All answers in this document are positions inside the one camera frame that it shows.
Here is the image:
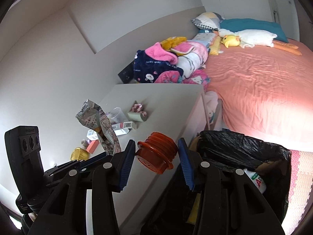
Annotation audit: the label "salmon orange box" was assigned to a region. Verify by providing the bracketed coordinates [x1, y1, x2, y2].
[86, 139, 100, 154]

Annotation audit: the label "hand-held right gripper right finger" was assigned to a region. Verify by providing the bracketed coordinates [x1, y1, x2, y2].
[178, 138, 285, 235]

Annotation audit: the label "bed with salmon sheet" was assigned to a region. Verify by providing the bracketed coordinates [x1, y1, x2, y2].
[203, 38, 313, 152]

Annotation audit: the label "white bottle with green-red label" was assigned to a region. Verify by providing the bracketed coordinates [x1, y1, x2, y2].
[245, 168, 267, 194]

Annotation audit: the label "pink patterned wrapper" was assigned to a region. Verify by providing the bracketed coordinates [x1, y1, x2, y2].
[131, 100, 145, 113]

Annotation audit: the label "white printed hanging cloth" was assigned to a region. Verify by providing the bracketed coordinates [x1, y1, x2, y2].
[204, 91, 219, 124]

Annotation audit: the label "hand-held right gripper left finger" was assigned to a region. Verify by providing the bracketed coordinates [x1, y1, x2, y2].
[28, 139, 136, 235]

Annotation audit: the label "long yellow pillow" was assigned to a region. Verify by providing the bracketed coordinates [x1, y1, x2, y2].
[208, 38, 222, 55]

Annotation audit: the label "white pink cartoon blanket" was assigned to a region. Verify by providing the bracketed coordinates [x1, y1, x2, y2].
[171, 40, 208, 74]

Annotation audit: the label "clear plastic cup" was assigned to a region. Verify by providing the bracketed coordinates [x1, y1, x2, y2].
[106, 107, 123, 124]

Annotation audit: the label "light blue patterned pillow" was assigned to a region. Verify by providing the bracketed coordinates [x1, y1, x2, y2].
[193, 33, 218, 47]

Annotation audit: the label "yellow plush garment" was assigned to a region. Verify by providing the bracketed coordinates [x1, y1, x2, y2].
[160, 37, 187, 51]

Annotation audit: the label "red-brown ribbed plastic cap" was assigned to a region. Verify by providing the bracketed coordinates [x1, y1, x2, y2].
[135, 132, 178, 175]

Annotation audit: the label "striped plush pillow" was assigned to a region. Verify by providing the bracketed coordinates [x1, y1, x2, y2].
[191, 12, 224, 30]

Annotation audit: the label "pink white foam floor mat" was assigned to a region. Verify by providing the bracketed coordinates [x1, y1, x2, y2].
[281, 149, 313, 235]

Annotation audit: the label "silver can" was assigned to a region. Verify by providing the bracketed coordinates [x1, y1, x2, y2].
[75, 99, 122, 156]

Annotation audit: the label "cardboard bin with black bag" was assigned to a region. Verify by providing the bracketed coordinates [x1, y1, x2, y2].
[147, 130, 292, 235]

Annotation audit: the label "beige slippers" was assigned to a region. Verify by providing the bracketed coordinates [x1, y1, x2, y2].
[127, 111, 148, 122]

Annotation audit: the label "white bedside cabinet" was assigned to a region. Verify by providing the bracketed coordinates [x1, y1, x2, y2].
[82, 83, 223, 235]

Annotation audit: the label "yellow duck plush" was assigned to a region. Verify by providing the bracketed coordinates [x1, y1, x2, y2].
[221, 35, 241, 48]

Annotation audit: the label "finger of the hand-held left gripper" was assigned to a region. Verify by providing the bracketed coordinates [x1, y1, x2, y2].
[44, 160, 83, 177]
[79, 152, 112, 173]

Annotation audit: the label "pink fleece garment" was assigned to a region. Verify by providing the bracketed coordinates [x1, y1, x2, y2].
[145, 42, 179, 65]

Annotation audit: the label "navy blue fleece garment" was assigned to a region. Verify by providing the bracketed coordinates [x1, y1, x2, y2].
[133, 50, 184, 84]

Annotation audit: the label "white printed carton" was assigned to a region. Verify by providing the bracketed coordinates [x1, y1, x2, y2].
[111, 121, 137, 136]

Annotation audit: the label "white goose plush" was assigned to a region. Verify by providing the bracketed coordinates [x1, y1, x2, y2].
[218, 29, 301, 55]

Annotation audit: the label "pink printed cloth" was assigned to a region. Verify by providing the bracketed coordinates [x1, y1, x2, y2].
[154, 70, 210, 85]

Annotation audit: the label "black wall panel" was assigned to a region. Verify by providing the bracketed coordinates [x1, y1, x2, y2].
[118, 62, 135, 84]

